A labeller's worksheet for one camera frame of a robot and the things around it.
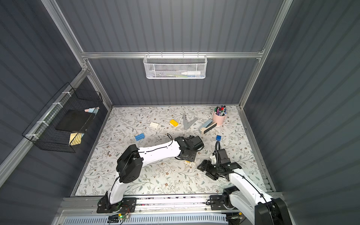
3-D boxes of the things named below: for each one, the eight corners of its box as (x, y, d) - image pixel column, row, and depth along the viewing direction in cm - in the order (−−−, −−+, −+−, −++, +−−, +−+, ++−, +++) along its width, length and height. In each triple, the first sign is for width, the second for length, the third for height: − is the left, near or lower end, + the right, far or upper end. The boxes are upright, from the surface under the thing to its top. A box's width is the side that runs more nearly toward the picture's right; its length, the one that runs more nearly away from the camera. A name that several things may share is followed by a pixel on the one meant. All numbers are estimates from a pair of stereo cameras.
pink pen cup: (213, 125, 109) (216, 114, 99) (212, 116, 114) (214, 105, 104) (223, 125, 109) (227, 114, 99) (221, 116, 114) (225, 105, 104)
